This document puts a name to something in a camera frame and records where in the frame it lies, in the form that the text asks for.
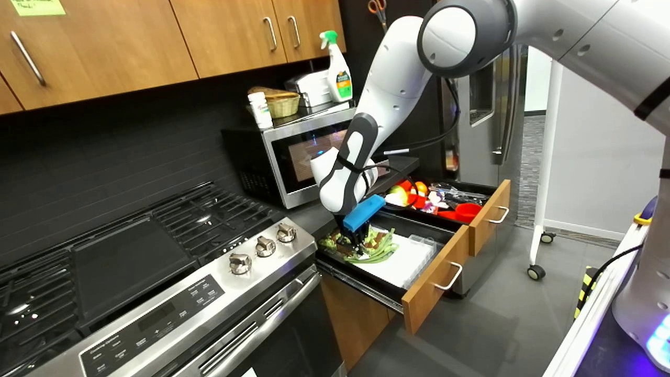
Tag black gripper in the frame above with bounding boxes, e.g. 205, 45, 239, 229
346, 220, 373, 260

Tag green patterned oven mitt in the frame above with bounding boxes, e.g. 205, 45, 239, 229
318, 229, 373, 266

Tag white robot base table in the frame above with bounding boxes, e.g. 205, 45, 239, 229
542, 222, 670, 377

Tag wooden drawer with white liner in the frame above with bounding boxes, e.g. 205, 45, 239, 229
312, 205, 474, 337

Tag wooden drawer with toys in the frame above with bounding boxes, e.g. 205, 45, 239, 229
368, 174, 512, 299

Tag white liner sheet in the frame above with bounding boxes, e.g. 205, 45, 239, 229
362, 233, 443, 292

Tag wooden lower cabinet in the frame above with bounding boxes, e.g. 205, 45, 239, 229
316, 274, 400, 373

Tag silver stove knob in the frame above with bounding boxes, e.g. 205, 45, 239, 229
226, 249, 253, 276
251, 233, 279, 260
272, 220, 300, 246

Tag white purple toy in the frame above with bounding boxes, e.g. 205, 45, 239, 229
425, 187, 447, 215

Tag large red measuring cup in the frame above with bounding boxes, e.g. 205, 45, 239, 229
447, 199, 483, 226

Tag stainless black microwave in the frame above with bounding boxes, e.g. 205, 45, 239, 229
219, 103, 394, 212

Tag stainless steel refrigerator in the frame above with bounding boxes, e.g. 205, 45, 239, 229
445, 41, 530, 233

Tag woven basket bowl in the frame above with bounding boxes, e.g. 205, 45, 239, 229
263, 87, 303, 122

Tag white green spray bottle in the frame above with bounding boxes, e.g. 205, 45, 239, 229
318, 28, 356, 106

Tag stainless gas stove range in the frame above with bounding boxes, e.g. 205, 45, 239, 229
0, 178, 343, 377

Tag yellow black hazard tape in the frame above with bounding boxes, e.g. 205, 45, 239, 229
572, 266, 596, 322

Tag wooden upper cabinet door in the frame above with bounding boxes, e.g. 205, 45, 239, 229
269, 0, 347, 63
0, 78, 23, 117
167, 0, 288, 81

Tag white rolling board stand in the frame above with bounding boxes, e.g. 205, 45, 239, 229
525, 45, 666, 283

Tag yellow blue clamp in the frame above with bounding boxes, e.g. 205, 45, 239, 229
630, 196, 659, 230

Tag wooden cabinet door with note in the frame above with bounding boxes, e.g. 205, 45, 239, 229
0, 0, 200, 111

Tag yellow sticky note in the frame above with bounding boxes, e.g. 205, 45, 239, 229
8, 0, 66, 19

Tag blue wrist camera cover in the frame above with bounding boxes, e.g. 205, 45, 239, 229
341, 194, 387, 237

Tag silver drawer handle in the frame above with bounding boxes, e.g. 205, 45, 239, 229
434, 260, 467, 293
485, 203, 511, 226

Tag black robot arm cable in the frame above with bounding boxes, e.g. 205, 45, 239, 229
378, 72, 464, 159

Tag orange handled scissors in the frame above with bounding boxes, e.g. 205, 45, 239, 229
366, 0, 389, 25

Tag black floor cable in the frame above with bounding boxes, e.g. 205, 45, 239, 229
590, 244, 645, 283

